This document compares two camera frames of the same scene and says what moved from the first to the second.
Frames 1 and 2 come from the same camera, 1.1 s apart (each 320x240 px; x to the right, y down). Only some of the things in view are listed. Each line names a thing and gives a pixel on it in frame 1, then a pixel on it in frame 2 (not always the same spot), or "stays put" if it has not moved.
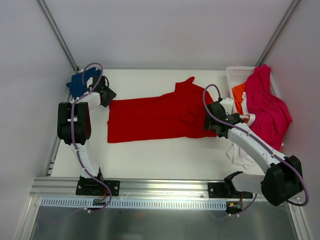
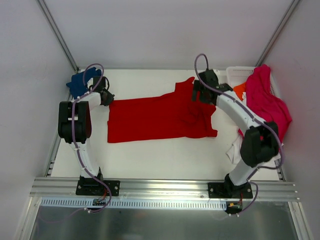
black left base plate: [93, 187] stays put
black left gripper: [109, 94] stays put
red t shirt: [180, 113] stays put
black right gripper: [211, 121] -> [200, 91]
